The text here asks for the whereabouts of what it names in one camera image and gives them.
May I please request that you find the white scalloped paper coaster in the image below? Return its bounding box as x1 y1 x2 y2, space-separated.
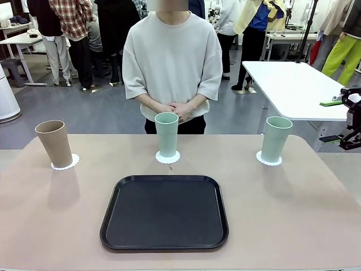
155 150 181 165
256 150 284 167
50 153 80 171

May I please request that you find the black tripod stand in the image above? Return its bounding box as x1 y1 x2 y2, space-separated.
295 0 319 63

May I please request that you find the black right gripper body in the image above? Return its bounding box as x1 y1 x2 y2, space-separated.
345 94 361 131

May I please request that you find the person's right forearm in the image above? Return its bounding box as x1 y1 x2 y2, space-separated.
138 94 161 112

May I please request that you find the white cylindrical air purifier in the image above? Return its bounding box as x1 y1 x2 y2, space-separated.
0 63 23 123

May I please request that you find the person in yellow jacket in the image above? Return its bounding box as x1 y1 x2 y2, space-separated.
231 0 287 93

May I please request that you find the person in plaid shirt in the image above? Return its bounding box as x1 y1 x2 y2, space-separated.
48 0 95 91

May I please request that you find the person's left forearm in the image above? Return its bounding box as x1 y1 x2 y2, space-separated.
188 93 206 110

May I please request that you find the person's right hand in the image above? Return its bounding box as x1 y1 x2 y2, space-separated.
156 102 180 115

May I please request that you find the person in light grey hoodie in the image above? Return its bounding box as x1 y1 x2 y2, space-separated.
214 0 240 81

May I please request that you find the brown plastic cup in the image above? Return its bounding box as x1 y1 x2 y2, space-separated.
34 120 73 169

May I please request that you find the grey plastic stool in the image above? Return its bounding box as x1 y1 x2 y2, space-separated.
0 58 25 88

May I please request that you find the person in black coat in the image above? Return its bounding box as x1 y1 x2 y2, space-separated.
94 0 133 85

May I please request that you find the person in beige coat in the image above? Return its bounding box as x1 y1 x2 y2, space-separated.
311 0 349 73

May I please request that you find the black plastic serving tray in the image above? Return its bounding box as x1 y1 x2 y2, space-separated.
99 174 230 253

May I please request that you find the person's left hand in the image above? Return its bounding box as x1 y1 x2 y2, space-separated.
169 102 195 124

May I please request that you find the large white table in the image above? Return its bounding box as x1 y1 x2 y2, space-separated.
241 60 350 153

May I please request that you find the white workbench table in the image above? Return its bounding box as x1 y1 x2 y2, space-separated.
265 29 321 62

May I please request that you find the person in maroon jacket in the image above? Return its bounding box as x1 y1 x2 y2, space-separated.
27 0 73 85

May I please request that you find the white desk with legs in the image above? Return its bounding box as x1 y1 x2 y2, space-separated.
0 32 49 86

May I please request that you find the person in beige sweater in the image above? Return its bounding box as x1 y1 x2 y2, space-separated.
122 0 223 135

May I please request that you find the person in neon green trousers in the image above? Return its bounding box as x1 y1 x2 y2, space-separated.
321 0 361 88

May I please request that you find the light green plastic cup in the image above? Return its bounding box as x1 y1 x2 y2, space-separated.
261 116 293 163
153 112 179 158

